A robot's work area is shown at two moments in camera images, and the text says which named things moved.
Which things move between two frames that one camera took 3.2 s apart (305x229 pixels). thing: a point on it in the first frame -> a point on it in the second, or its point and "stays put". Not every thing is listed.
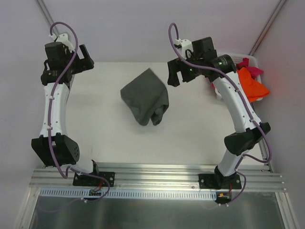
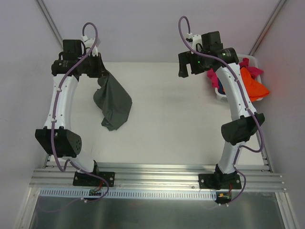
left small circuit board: x=91 y=192 stays put
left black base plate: x=93 y=181 stays put
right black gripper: x=179 y=70 -> x=186 y=61
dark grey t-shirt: x=147 y=97 -> x=115 y=104
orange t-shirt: x=253 y=90 stays put
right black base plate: x=211 y=181 stays put
